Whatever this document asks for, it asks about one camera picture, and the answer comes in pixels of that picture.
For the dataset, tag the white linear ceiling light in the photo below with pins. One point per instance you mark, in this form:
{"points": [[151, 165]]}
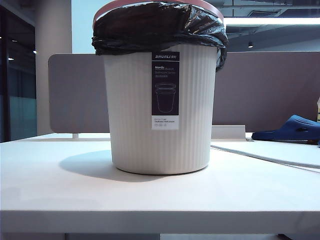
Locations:
{"points": [[275, 20]]}

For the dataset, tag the white partition panel bracket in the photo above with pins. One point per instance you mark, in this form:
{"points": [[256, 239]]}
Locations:
{"points": [[75, 136]]}

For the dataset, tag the black white product label sticker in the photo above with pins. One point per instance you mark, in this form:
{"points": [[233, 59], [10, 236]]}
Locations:
{"points": [[165, 100]]}

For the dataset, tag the black pendant spotlight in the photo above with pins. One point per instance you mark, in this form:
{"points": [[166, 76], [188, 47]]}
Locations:
{"points": [[250, 44]]}

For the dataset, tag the blue rubber slipper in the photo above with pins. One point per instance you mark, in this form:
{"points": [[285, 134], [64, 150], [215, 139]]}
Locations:
{"points": [[287, 130]]}

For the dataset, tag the light grey desk partition panel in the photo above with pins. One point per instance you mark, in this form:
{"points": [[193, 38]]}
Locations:
{"points": [[75, 95]]}

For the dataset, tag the white round column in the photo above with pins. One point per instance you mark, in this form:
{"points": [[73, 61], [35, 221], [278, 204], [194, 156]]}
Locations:
{"points": [[52, 37]]}

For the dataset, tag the mauve desk partition panel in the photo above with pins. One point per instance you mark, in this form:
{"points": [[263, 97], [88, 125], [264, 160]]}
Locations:
{"points": [[262, 87]]}

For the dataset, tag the white table mat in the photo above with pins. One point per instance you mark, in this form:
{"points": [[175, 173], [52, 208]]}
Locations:
{"points": [[287, 152]]}

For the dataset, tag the glass partition with black frame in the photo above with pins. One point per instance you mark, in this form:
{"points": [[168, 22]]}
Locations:
{"points": [[20, 75]]}

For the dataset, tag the black plastic garbage bag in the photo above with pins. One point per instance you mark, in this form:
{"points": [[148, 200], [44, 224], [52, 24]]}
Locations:
{"points": [[150, 27]]}

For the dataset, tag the white ribbed plastic trash can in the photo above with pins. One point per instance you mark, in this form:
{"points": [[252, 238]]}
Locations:
{"points": [[195, 112]]}

